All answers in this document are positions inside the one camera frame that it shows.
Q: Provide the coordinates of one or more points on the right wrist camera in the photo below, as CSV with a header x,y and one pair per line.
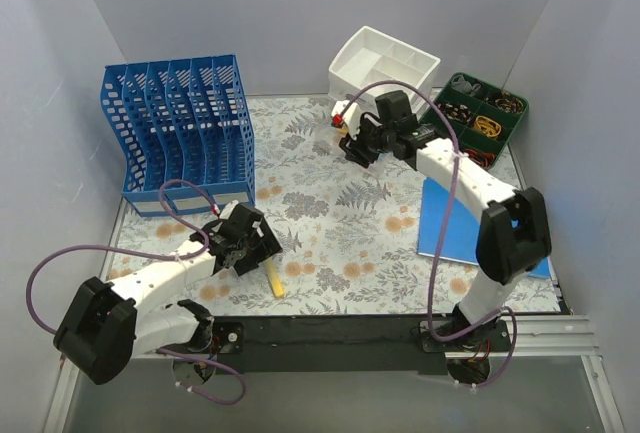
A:
x,y
347,113

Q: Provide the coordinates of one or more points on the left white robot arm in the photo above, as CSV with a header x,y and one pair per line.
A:
x,y
109,323

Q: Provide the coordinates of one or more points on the blue plastic file rack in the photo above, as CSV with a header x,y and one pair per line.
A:
x,y
185,130

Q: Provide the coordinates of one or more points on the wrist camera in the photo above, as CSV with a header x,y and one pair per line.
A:
x,y
347,113
224,212

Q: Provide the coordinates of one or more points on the blue notebook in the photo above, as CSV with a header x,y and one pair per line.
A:
x,y
450,223

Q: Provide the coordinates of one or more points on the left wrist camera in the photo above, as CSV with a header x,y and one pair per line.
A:
x,y
224,212

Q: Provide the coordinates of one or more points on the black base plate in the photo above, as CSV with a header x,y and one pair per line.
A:
x,y
351,343

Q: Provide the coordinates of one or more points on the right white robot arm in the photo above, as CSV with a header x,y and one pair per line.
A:
x,y
421,147

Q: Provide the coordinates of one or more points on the white drawer organizer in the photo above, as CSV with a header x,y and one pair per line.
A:
x,y
371,56

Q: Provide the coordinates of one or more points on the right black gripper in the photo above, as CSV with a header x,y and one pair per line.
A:
x,y
363,142

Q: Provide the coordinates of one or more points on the yellow highlighter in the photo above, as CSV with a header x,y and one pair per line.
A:
x,y
274,279

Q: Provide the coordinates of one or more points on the aluminium frame rail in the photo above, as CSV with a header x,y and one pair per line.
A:
x,y
357,374

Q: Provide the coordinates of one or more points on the green compartment tray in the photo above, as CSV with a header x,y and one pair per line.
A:
x,y
482,115

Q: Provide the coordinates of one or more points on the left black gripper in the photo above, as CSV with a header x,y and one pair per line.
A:
x,y
255,251

